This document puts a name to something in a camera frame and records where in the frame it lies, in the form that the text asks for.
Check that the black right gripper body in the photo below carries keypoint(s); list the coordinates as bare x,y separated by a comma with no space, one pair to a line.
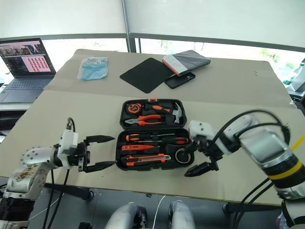
206,146

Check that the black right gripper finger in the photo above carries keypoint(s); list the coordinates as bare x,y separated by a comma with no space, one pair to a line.
191,148
199,169

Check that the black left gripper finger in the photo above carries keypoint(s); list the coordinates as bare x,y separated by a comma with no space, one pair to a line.
100,167
100,138

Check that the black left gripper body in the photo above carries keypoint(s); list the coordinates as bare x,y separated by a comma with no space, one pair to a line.
82,155

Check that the black orange screwdriver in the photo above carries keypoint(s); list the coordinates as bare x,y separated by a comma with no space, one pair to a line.
182,140
133,137

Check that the grey tape roll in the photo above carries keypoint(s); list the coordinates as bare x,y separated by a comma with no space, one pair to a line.
177,159

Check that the orange voltage tester pen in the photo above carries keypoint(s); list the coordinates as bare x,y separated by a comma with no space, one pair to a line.
133,147

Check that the orange black utility knife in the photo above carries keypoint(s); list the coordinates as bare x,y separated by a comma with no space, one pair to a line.
143,159

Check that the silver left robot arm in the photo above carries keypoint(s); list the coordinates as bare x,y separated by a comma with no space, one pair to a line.
28,171

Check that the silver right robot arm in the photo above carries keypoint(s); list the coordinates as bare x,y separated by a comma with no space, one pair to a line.
269,148

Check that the black tool case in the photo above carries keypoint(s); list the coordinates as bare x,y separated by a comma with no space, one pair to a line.
164,148

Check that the black table foot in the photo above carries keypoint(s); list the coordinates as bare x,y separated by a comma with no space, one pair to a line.
76,191
238,207

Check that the claw hammer orange grip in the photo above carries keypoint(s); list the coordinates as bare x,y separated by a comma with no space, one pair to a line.
177,114

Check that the orange black tape measure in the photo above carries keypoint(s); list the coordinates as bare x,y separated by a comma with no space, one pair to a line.
134,107

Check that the silver black right robot leg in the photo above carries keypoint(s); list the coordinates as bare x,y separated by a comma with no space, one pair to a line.
182,214

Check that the silver black robot leg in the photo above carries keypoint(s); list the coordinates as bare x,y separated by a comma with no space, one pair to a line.
182,214
124,215

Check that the silver black left robot leg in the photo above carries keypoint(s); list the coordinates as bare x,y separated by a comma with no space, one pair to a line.
124,215

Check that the small black floor object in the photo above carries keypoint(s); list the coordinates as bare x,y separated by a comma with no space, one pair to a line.
149,195

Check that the black block on floor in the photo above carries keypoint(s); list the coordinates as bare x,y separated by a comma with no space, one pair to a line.
85,225

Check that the blue face mask pack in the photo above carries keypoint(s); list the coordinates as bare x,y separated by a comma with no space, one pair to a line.
93,71

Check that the black smartphone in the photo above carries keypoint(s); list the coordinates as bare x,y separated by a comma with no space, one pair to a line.
179,81

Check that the black mouse pad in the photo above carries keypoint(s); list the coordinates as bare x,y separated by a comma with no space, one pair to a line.
145,75

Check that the grey folded pouch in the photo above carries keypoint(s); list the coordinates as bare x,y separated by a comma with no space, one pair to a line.
190,60

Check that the dark grey laptop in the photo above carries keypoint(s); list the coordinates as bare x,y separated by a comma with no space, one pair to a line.
21,86

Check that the white grey box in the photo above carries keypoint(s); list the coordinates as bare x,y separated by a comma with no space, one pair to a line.
300,84

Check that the clear plastic bottle green label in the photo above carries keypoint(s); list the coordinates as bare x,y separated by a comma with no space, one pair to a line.
300,71

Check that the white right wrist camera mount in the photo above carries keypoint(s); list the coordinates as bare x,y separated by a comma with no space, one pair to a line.
202,128

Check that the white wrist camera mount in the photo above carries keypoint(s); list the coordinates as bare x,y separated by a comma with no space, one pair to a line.
70,140
202,128

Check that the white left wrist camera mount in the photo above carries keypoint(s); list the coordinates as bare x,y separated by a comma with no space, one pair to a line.
70,140

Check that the dark window frame rail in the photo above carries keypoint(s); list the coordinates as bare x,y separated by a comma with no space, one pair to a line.
214,41

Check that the grey window post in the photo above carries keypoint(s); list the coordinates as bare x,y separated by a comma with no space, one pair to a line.
125,23

